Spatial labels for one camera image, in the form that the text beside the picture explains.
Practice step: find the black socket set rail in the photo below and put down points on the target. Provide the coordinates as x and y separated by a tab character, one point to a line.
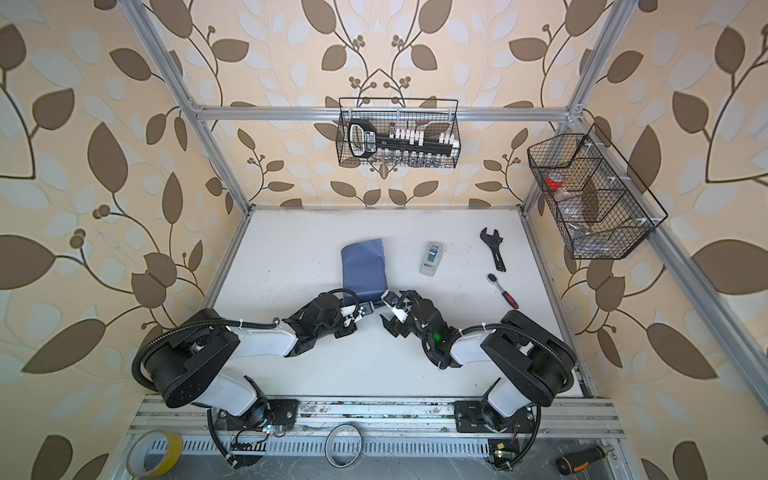
365	141

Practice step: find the red capped plastic item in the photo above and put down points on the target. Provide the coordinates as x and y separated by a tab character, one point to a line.
554	181

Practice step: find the black adjustable wrench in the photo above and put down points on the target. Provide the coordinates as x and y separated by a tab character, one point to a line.
493	241

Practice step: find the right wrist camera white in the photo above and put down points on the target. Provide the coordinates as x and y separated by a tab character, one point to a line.
396	304

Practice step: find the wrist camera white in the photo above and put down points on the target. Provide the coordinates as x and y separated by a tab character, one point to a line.
352	313
396	304

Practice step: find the wire basket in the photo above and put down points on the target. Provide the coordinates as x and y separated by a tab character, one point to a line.
605	209
434	115

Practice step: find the right wire basket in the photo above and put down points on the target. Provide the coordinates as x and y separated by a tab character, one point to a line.
605	209

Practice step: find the orange black screwdriver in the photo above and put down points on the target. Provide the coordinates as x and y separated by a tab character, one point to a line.
575	462

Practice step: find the red handled ratchet wrench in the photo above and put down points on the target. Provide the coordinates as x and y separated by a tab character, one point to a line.
504	293

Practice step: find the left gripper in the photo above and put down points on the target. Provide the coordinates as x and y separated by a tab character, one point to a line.
347	330

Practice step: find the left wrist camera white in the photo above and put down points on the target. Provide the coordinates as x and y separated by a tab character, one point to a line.
352	313

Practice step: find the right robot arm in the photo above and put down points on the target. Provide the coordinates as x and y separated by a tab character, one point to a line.
536	366

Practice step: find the yellow tape roll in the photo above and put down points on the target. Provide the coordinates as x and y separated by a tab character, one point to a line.
154	454

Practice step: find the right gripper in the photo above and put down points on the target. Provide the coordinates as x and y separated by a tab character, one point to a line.
395	326

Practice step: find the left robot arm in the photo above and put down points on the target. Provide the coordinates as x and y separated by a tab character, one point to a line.
189	364

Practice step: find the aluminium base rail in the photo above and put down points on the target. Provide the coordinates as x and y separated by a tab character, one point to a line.
309	426

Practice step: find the back wire basket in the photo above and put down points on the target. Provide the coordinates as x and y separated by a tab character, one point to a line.
434	115

